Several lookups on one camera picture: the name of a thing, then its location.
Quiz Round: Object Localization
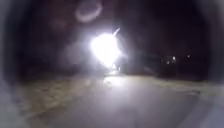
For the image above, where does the street lamp post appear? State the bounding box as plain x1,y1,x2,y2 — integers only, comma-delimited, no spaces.
89,28,123,75

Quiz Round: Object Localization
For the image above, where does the grey paved path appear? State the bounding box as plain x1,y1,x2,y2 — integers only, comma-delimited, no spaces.
43,73,224,128

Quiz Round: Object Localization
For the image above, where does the dry grass verge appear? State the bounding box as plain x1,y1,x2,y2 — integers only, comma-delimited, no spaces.
146,77,224,98
13,75,108,124

